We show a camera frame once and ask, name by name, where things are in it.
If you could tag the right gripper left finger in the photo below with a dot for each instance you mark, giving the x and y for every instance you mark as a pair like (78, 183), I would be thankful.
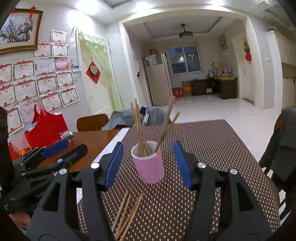
(72, 207)

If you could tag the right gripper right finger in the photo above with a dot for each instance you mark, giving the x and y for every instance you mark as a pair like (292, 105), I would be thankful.
(225, 208)

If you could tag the wooden chopstick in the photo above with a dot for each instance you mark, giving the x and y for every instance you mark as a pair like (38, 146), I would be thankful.
(119, 212)
(164, 126)
(123, 216)
(135, 121)
(141, 147)
(166, 131)
(126, 225)

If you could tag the pink paper cup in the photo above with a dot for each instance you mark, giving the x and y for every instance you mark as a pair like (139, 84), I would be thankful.
(150, 168)

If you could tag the person's left hand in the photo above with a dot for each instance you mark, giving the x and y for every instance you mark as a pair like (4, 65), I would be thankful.
(20, 219)

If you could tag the clear plastic packet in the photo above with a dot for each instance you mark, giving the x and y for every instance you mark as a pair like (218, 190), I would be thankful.
(66, 135)

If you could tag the red tote bag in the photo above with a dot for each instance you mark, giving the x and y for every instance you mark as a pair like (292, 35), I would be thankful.
(47, 128)

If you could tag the brown wooden chair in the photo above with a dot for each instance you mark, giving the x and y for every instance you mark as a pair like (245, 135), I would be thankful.
(92, 123)

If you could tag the dark jacket on chair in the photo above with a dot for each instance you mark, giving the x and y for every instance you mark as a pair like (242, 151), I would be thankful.
(280, 152)

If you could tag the brown polka dot mat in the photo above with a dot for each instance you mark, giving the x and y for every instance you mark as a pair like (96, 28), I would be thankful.
(165, 207)

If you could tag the white refrigerator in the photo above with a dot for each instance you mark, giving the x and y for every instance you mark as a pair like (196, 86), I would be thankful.
(158, 78)

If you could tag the green door curtain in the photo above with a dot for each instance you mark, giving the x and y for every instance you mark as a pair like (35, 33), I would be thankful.
(95, 52)

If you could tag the framed blossom painting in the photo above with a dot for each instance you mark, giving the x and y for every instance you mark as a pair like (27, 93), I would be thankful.
(20, 32)

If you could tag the dark wooden desk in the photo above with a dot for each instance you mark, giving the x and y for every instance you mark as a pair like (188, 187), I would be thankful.
(225, 87)

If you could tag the window with bars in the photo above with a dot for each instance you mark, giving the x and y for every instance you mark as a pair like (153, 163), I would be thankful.
(185, 59)

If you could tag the round ceiling fan lamp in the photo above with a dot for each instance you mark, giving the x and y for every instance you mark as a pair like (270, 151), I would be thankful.
(185, 34)

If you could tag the red door ornament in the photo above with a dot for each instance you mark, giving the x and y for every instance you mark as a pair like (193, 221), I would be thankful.
(248, 56)

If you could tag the small framed picture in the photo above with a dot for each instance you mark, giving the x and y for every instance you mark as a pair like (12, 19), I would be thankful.
(222, 42)

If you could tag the white tall cabinet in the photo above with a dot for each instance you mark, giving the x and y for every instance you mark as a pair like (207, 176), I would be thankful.
(283, 57)

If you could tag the red diamond wall decoration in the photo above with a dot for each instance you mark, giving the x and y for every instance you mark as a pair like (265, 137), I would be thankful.
(93, 72)

